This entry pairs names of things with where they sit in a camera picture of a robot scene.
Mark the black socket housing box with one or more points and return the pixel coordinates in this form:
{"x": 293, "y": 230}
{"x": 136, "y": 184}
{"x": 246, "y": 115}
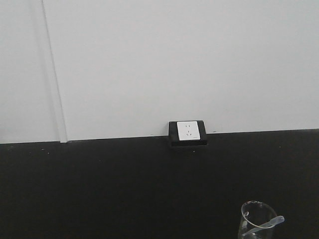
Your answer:
{"x": 175, "y": 142}

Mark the clear glass flask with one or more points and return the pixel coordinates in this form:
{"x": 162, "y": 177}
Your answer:
{"x": 253, "y": 215}

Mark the white wall socket plate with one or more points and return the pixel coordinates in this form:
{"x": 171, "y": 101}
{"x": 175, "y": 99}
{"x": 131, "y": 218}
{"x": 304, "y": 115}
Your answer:
{"x": 188, "y": 130}

